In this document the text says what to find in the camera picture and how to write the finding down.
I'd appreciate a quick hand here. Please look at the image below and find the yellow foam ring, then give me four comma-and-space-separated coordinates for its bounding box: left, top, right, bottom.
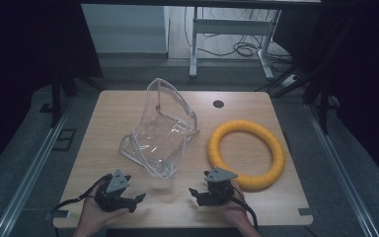
207, 118, 286, 192

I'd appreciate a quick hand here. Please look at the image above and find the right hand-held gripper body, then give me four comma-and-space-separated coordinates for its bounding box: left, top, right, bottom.
196, 167, 239, 207

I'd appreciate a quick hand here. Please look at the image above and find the white power strip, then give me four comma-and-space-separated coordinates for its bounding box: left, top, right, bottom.
281, 74, 300, 88

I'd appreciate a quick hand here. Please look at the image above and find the metal floor rail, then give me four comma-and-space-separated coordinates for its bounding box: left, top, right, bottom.
304, 104, 379, 237
0, 98, 75, 237

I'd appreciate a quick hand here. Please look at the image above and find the person's left hand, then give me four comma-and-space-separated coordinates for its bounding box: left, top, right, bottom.
78, 196, 131, 233

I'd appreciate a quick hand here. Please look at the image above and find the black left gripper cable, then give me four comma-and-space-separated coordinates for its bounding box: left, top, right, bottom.
50, 173, 113, 237

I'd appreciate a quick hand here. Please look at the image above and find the tangle of black floor cables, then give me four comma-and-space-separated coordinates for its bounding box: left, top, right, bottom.
183, 6, 294, 74

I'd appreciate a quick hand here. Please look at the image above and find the clear plastic zipper bag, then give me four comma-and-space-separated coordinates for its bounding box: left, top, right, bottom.
117, 77, 201, 180

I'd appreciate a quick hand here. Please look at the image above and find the dark curtain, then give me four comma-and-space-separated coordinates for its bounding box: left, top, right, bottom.
272, 0, 379, 194
0, 0, 105, 182

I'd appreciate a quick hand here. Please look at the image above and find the person's right hand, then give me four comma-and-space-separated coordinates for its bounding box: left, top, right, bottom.
214, 180, 250, 228

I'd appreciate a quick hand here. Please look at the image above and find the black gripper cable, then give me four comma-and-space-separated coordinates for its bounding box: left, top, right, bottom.
50, 173, 113, 237
230, 187, 260, 231

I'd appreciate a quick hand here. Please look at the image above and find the white metal desk frame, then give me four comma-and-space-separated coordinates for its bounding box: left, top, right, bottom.
189, 6, 282, 81

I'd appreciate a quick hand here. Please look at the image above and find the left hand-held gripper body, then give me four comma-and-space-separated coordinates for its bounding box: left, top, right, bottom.
93, 168, 139, 213

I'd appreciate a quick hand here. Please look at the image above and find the black metal stand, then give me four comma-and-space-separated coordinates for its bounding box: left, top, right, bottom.
256, 13, 359, 135
38, 63, 107, 128

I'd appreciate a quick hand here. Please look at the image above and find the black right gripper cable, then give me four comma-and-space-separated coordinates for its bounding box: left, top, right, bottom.
230, 187, 260, 231

